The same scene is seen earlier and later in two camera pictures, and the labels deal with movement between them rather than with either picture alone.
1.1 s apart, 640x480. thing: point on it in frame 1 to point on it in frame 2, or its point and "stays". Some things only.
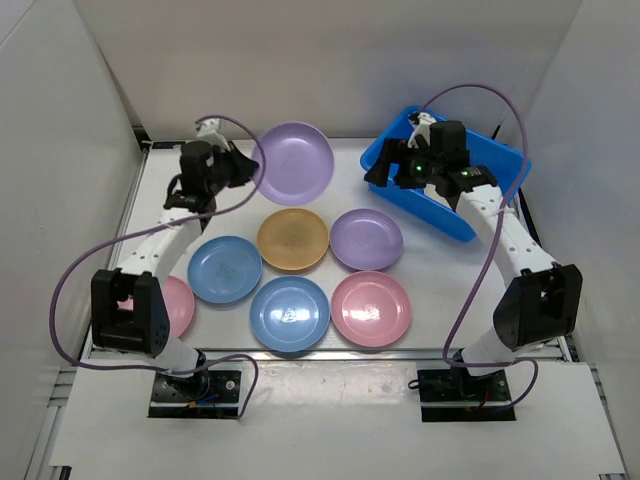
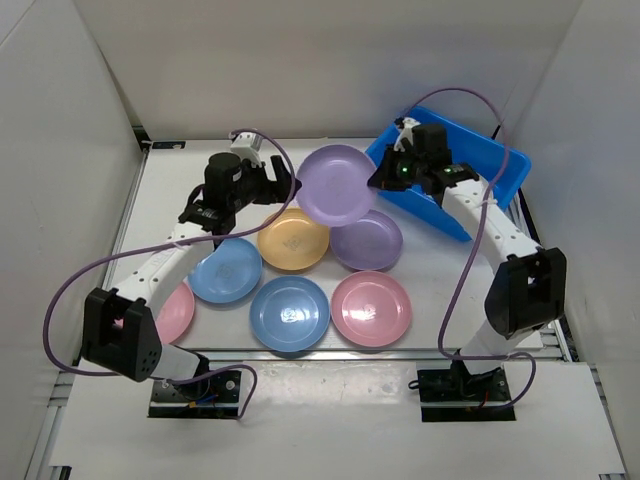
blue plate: [224, 269] stays
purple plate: [299, 164] to [335, 186]
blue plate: [290, 313] stays
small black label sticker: [166, 145] stays
